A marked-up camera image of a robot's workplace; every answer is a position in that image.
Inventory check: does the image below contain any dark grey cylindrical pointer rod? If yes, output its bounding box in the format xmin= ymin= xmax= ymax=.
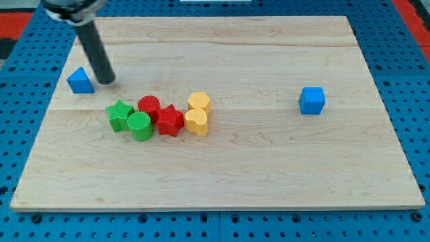
xmin=75 ymin=21 xmax=116 ymax=85

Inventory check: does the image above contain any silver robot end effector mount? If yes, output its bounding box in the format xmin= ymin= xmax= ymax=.
xmin=41 ymin=0 xmax=107 ymax=26

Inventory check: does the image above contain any blue triangular prism block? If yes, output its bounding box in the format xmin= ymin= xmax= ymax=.
xmin=67 ymin=67 xmax=95 ymax=94

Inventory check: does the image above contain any green star block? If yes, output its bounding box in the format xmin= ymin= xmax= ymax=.
xmin=105 ymin=99 xmax=134 ymax=132

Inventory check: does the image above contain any red cylinder block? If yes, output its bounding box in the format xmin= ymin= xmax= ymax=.
xmin=138 ymin=95 xmax=161 ymax=124

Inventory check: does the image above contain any green cylinder block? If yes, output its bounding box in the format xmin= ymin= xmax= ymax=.
xmin=127 ymin=112 xmax=153 ymax=141

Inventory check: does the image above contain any red star block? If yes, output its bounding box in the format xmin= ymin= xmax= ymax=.
xmin=156 ymin=104 xmax=185 ymax=137

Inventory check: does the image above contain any yellow hexagon block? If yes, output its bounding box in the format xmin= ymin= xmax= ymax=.
xmin=187 ymin=92 xmax=211 ymax=114

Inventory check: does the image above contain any yellow heart block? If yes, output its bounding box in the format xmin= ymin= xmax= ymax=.
xmin=184 ymin=108 xmax=208 ymax=136

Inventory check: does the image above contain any light wooden board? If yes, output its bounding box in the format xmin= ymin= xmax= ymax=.
xmin=10 ymin=16 xmax=425 ymax=212

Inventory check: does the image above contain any blue cube block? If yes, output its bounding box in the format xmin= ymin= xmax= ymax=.
xmin=298 ymin=87 xmax=326 ymax=115

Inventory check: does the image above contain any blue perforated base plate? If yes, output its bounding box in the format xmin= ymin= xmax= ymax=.
xmin=1 ymin=1 xmax=429 ymax=241

